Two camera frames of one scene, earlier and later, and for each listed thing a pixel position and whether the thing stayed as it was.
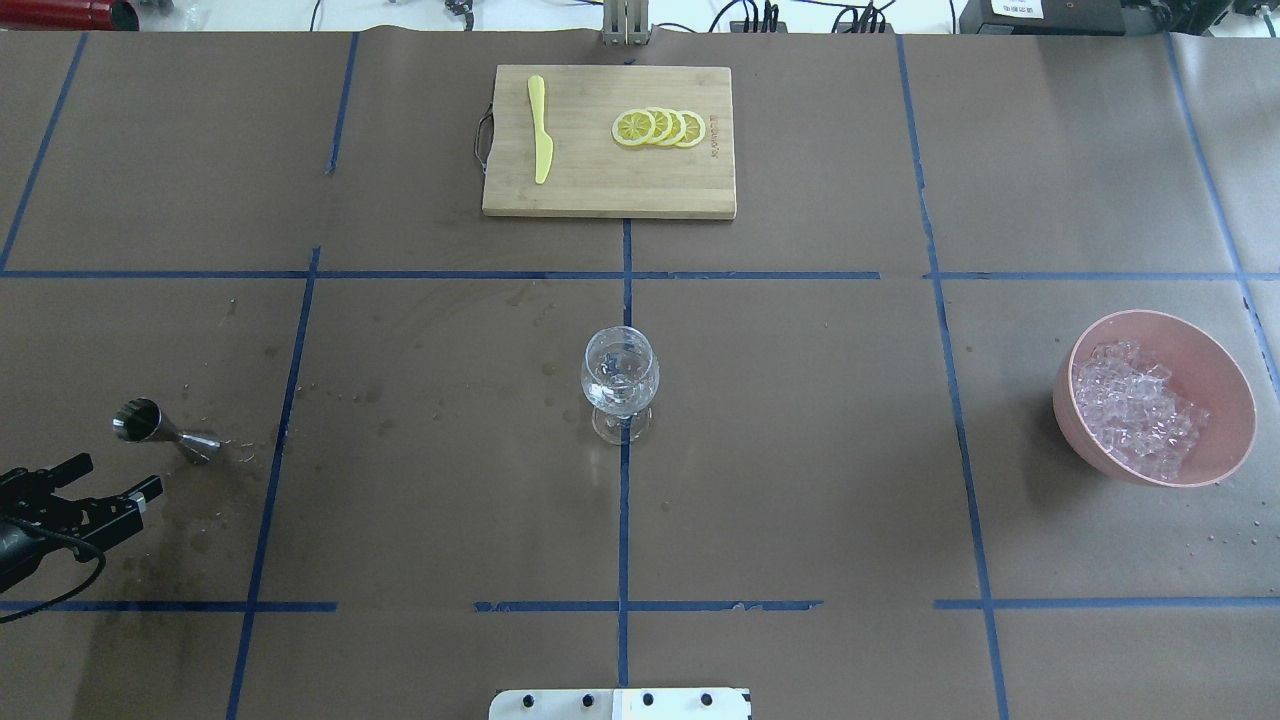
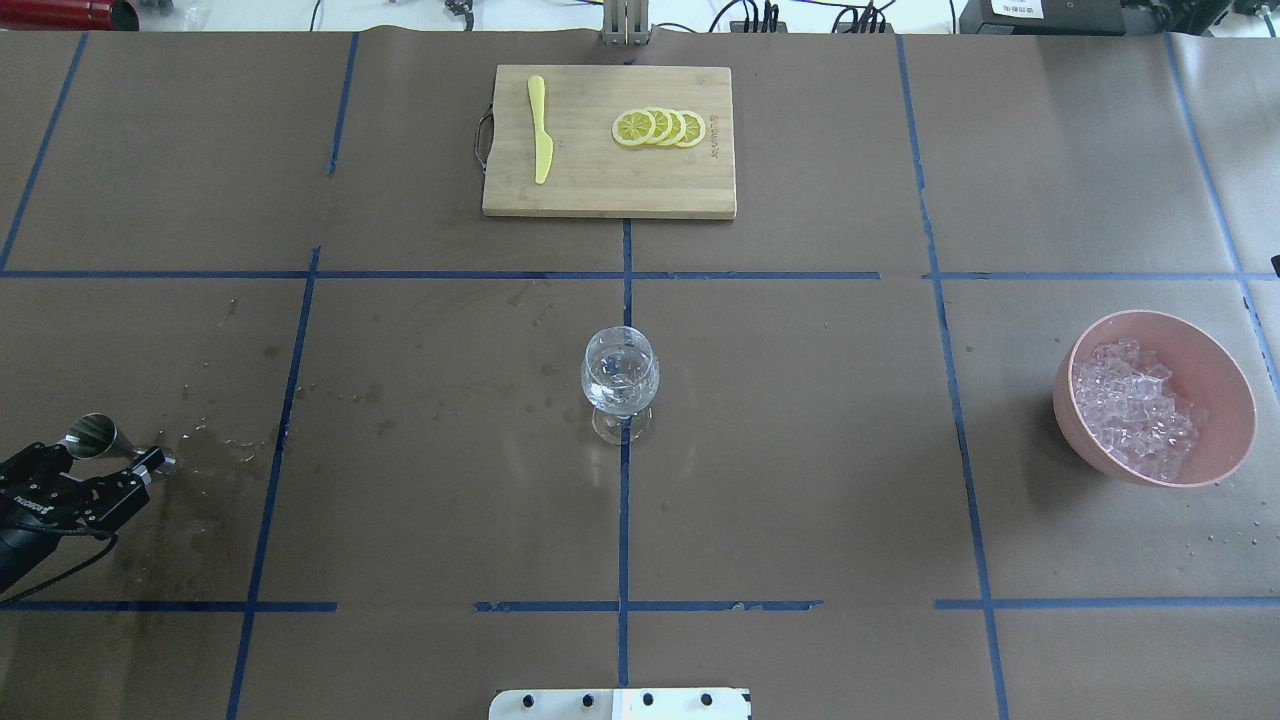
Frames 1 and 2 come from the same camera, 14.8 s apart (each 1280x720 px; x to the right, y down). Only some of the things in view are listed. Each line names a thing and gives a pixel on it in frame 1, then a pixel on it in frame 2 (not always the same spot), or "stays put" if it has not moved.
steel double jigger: (140, 419) → (93, 435)
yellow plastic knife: (543, 144) stays put
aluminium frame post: (625, 22) stays put
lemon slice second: (663, 126) stays put
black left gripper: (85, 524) → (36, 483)
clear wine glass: (620, 378) stays put
